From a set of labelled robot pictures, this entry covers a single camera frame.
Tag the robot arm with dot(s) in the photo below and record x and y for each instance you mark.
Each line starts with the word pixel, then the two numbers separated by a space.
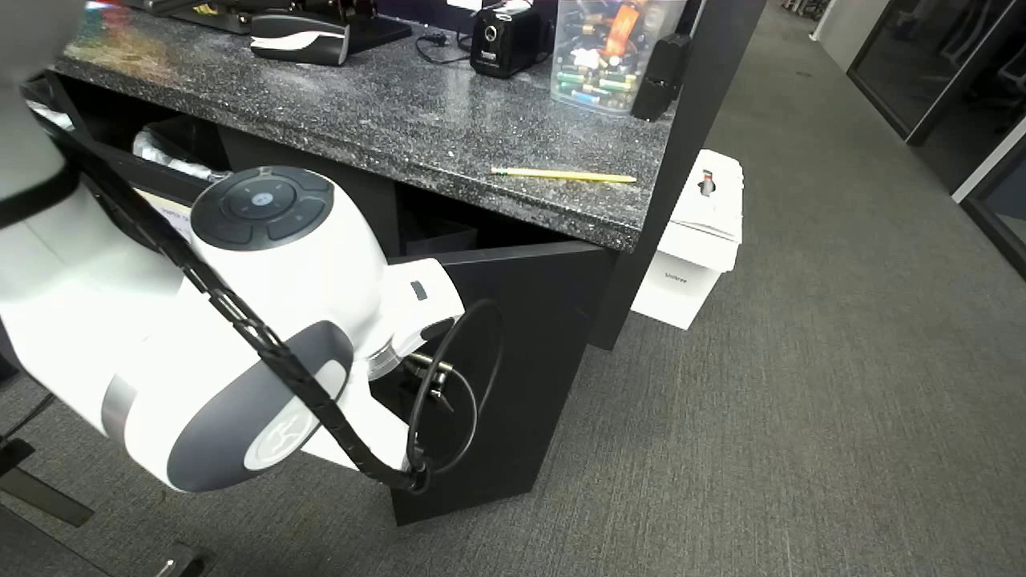
pixel 96 320

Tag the black cabinet door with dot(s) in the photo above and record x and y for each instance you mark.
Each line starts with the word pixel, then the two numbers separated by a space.
pixel 537 361

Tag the black cabinet with granite top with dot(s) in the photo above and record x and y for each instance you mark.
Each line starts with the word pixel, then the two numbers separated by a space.
pixel 449 128

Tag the yellow pencil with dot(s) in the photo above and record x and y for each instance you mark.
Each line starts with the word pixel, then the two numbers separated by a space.
pixel 561 175

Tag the white cardboard box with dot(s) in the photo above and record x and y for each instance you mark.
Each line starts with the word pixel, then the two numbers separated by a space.
pixel 705 232

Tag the clear container of batteries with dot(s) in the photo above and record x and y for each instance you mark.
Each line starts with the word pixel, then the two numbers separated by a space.
pixel 597 64

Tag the black electric pencil sharpener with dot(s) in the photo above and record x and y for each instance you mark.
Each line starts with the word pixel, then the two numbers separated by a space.
pixel 503 40

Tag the black tray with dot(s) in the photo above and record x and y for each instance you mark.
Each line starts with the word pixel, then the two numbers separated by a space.
pixel 377 30

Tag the black and white stapler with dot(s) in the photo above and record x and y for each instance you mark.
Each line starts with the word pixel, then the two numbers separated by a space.
pixel 300 40

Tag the clear plastic bag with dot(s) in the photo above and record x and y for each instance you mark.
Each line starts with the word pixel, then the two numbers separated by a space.
pixel 172 156

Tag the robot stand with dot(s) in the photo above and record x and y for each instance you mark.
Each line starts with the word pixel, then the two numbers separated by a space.
pixel 40 497

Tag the glass door with black frame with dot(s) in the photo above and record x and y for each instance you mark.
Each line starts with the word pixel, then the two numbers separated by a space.
pixel 914 64

